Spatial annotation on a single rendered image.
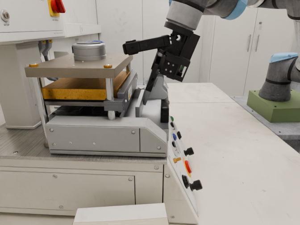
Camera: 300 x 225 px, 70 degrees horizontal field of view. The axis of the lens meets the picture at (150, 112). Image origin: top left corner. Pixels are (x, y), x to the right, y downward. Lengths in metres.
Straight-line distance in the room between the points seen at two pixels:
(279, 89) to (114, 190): 0.98
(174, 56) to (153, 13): 2.59
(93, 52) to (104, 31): 2.59
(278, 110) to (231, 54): 1.79
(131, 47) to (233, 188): 0.48
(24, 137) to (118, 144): 0.26
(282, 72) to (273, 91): 0.11
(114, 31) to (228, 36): 1.47
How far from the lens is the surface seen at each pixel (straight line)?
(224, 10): 0.59
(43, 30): 0.65
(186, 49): 0.53
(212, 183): 0.70
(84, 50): 0.54
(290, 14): 0.96
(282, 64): 1.23
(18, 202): 0.63
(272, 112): 1.18
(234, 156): 0.84
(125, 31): 3.09
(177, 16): 0.51
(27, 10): 0.60
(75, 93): 0.50
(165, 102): 0.53
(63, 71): 0.46
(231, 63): 2.91
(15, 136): 0.63
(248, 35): 2.94
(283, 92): 1.27
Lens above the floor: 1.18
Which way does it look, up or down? 22 degrees down
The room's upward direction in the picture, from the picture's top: straight up
